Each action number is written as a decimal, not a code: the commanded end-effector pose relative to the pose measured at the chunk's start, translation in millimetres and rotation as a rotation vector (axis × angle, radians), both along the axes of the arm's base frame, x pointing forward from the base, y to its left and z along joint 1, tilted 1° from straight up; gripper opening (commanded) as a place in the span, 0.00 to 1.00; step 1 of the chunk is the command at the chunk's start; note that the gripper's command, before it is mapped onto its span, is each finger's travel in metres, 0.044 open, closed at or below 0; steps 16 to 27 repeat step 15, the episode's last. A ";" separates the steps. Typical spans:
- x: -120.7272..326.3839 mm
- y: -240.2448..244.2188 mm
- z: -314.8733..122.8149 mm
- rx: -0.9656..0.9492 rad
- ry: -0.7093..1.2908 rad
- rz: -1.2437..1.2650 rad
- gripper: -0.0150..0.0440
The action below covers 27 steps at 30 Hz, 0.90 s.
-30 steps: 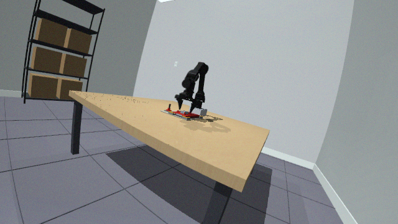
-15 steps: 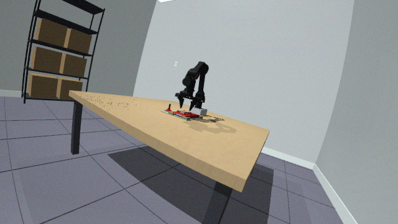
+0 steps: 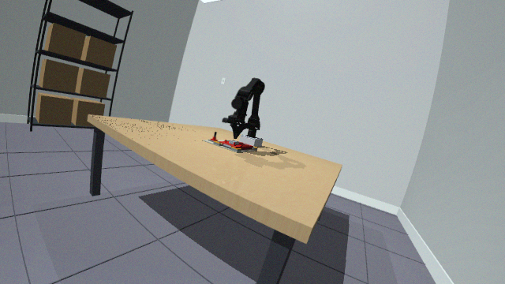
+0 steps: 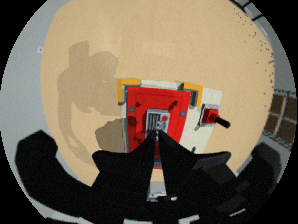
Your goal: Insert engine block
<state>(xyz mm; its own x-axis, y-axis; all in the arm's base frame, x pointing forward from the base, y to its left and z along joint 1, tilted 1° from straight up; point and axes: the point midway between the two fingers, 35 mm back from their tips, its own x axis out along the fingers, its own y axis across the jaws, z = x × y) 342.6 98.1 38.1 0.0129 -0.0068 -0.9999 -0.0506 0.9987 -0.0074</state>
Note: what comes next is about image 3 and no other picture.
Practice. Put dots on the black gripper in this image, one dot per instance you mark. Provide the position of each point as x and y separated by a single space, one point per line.
237 127

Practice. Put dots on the beige flat base plate with orange corner brackets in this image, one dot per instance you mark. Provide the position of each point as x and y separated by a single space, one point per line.
216 143

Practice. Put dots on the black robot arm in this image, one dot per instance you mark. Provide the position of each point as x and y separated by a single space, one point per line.
240 102

